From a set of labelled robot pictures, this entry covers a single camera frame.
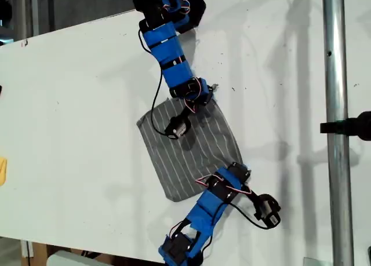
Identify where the yellow object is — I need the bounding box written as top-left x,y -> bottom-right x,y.
0,156 -> 8,187

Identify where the grey striped towel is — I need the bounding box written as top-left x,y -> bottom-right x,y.
136,85 -> 247,203

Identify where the red white servo wire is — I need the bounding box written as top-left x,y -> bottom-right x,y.
184,76 -> 203,114
195,174 -> 252,196

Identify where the black post clamp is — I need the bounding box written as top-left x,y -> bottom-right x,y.
319,111 -> 371,141

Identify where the steel post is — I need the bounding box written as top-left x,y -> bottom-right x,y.
322,0 -> 355,266

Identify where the wooden table leg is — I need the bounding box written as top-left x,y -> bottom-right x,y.
28,242 -> 50,266

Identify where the black camera cable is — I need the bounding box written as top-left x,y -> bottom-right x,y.
137,28 -> 172,137
201,201 -> 281,251

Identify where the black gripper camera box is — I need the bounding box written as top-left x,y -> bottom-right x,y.
254,194 -> 282,228
164,115 -> 192,140

